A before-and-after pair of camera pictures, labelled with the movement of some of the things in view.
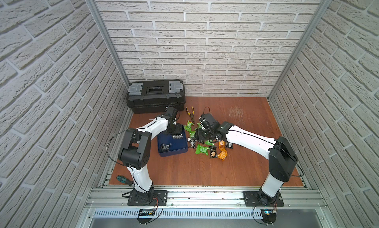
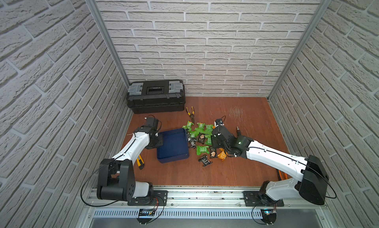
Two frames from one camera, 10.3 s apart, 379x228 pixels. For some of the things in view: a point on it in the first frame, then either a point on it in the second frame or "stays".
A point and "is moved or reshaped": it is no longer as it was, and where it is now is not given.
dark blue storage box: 168,146 is moved or reshaped
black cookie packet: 213,151 stays
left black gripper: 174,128 -> 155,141
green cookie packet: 192,133 stays
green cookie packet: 201,149 stays
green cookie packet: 208,142 stays
